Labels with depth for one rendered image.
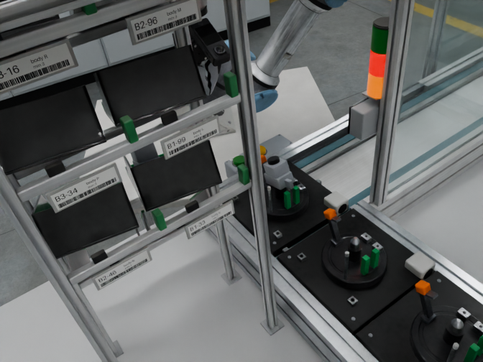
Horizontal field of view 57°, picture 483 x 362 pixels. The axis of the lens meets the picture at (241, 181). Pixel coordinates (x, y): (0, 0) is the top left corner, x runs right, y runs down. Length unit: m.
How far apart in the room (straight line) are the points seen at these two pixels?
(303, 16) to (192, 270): 0.76
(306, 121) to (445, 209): 0.58
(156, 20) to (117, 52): 3.57
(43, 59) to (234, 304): 0.78
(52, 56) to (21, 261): 2.28
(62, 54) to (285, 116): 1.25
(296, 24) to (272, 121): 0.42
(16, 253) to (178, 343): 1.82
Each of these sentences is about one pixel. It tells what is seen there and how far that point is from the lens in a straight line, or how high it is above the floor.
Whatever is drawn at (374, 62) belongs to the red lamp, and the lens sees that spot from 0.97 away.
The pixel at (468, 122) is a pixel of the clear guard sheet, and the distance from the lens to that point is 1.36.
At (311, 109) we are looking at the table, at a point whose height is 0.86.
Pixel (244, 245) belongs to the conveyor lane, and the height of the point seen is 0.96.
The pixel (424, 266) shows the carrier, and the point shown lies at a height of 0.99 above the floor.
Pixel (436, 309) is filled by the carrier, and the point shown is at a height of 0.99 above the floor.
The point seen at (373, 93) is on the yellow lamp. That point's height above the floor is 1.27.
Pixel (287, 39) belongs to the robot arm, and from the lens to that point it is 1.38.
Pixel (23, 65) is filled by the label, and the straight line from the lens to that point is 0.49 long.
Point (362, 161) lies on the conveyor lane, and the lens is 1.37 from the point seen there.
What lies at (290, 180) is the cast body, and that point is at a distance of 1.08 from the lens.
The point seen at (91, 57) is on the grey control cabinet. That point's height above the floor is 0.23.
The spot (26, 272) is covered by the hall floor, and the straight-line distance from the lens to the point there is 2.65.
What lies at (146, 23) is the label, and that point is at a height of 1.60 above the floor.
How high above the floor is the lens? 1.79
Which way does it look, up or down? 41 degrees down
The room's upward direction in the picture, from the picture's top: 8 degrees counter-clockwise
